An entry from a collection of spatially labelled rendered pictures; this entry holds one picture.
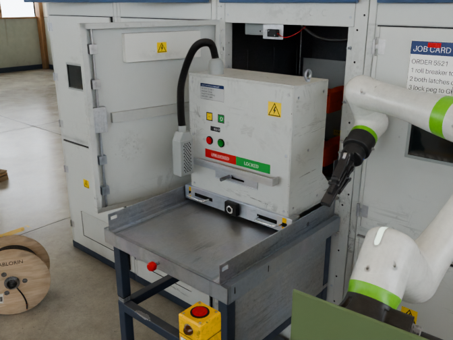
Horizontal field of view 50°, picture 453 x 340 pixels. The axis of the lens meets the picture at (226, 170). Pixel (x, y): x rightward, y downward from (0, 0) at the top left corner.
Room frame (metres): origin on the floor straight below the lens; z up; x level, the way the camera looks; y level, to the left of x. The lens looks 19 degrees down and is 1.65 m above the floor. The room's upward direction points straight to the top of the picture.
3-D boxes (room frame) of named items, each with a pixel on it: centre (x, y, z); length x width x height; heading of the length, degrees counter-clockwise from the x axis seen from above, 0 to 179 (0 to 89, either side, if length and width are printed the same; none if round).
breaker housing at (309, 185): (1.94, -0.20, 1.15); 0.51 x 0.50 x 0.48; 139
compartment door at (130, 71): (2.02, 0.29, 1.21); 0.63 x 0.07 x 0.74; 127
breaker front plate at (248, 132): (1.75, -0.03, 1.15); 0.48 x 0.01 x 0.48; 49
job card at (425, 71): (1.56, -0.65, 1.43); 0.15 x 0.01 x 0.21; 49
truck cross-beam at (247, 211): (1.76, -0.04, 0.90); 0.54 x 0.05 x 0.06; 49
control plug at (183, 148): (1.83, 0.17, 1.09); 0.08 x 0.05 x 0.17; 139
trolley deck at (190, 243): (1.71, 0.01, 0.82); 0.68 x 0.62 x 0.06; 139
